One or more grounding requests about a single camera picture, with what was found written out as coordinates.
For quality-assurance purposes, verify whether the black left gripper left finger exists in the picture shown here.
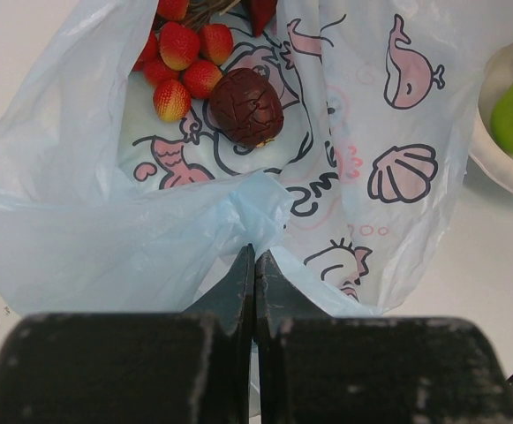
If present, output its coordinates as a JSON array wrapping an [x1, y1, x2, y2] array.
[[185, 245, 255, 423]]

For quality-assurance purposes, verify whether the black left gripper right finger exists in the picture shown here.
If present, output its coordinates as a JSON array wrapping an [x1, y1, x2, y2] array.
[[254, 251, 328, 423]]

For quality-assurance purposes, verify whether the light blue printed plastic bag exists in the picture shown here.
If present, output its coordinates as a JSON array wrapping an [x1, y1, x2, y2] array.
[[0, 1, 513, 316]]

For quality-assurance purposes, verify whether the red fake strawberry bunch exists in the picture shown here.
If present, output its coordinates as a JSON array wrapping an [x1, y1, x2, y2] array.
[[132, 0, 237, 122]]

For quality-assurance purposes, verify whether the dark red fake fruit slice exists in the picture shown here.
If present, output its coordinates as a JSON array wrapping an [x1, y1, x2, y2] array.
[[244, 0, 277, 37]]

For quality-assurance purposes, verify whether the white paper plate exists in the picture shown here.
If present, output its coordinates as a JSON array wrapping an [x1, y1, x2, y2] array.
[[469, 43, 513, 194]]

